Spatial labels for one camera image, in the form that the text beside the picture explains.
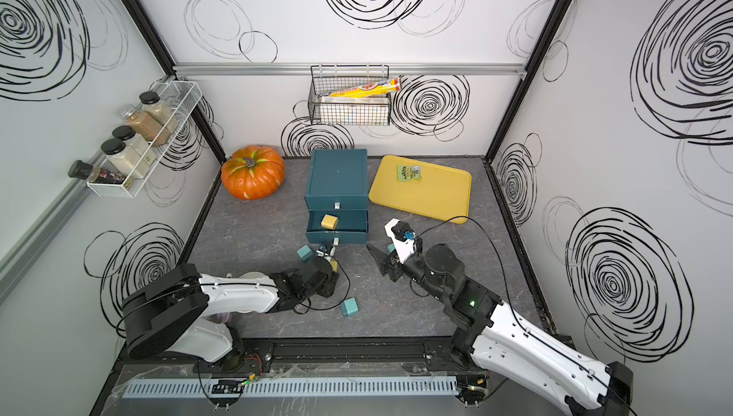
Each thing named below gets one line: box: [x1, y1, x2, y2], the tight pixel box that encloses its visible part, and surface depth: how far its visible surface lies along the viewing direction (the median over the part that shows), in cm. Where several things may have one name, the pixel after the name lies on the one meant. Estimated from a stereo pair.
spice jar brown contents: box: [119, 104, 171, 146], surface depth 75 cm
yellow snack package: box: [320, 78, 402, 100], surface depth 89 cm
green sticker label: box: [397, 165, 423, 183], surface depth 118 cm
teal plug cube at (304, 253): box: [295, 244, 315, 263], surface depth 93 cm
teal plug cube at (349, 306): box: [340, 296, 359, 317], surface depth 81 cm
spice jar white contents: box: [111, 124, 159, 167], surface depth 70 cm
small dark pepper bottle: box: [68, 160, 134, 190], surface depth 63 cm
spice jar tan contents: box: [139, 90, 179, 128], surface depth 77 cm
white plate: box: [238, 270, 271, 281], surface depth 84 cm
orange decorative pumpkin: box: [220, 145, 286, 201], surface depth 102 cm
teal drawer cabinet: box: [304, 148, 369, 245], surface depth 86 cm
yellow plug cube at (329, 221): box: [320, 213, 339, 230], surface depth 91 cm
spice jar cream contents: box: [101, 138, 150, 180], surface depth 67 cm
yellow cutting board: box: [368, 154, 473, 225], surface depth 114 cm
